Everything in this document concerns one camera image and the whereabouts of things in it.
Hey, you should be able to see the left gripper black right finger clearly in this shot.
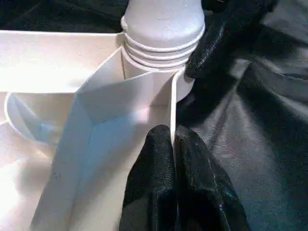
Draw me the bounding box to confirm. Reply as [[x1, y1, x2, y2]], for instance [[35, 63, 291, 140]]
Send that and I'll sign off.
[[174, 126, 250, 231]]

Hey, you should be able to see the white plastic table top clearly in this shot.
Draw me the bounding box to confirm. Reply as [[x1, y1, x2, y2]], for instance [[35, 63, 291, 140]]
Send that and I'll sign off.
[[0, 30, 205, 231]]

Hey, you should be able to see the black plastic mat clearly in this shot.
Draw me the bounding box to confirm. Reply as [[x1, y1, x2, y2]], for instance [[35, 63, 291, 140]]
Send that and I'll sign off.
[[0, 0, 308, 231]]

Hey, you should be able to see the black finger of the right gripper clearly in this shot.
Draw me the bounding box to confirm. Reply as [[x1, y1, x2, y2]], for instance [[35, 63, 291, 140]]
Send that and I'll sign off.
[[184, 13, 244, 79]]

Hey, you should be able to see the white plastic table leg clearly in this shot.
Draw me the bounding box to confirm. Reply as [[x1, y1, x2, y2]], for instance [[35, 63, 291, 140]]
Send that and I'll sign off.
[[119, 0, 207, 71]]

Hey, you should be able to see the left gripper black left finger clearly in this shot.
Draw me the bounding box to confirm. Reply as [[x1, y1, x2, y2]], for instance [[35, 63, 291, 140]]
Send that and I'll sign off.
[[121, 124, 175, 231]]

